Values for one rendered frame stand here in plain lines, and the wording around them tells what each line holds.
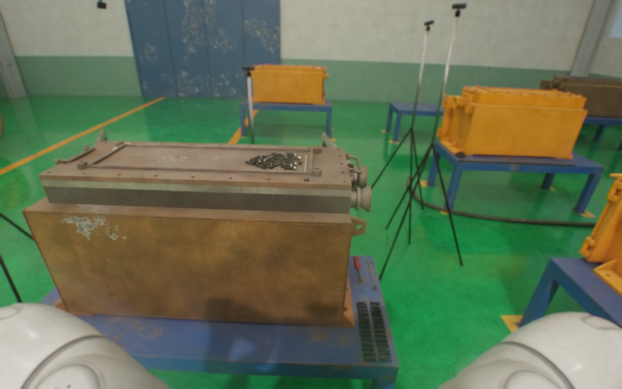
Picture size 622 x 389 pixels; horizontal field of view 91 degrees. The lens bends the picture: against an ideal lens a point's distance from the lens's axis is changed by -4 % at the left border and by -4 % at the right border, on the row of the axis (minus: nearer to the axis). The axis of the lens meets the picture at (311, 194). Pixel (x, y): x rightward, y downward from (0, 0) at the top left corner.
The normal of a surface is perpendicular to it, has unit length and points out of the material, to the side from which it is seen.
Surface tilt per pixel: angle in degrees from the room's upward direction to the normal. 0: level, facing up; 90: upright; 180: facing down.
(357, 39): 90
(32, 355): 14
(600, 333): 5
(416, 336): 0
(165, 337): 0
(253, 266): 90
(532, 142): 90
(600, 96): 90
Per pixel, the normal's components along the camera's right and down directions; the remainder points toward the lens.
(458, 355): 0.03, -0.89
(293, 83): -0.04, 0.45
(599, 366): 0.20, -0.63
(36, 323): 0.11, -0.96
